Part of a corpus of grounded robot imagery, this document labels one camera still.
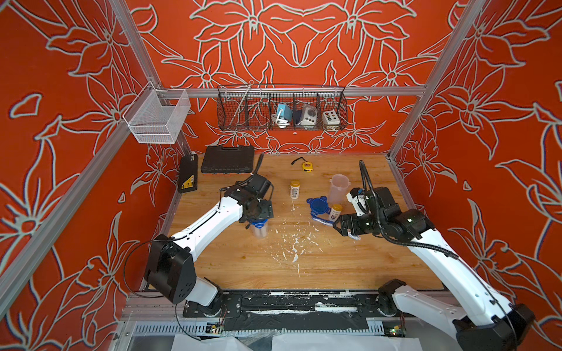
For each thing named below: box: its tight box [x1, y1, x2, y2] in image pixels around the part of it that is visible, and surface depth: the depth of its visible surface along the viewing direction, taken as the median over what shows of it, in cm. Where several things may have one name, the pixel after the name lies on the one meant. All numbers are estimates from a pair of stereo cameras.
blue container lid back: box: [305, 195, 332, 216], surface depth 100 cm
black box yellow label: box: [177, 153, 199, 194], surface depth 110 cm
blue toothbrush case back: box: [310, 210, 334, 227], surface depth 97 cm
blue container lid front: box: [250, 218, 269, 229], surface depth 80 cm
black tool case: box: [200, 144, 255, 175], surface depth 117 cm
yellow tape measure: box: [291, 156, 314, 173], surface depth 115 cm
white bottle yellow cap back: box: [289, 179, 301, 200], surface depth 99 cm
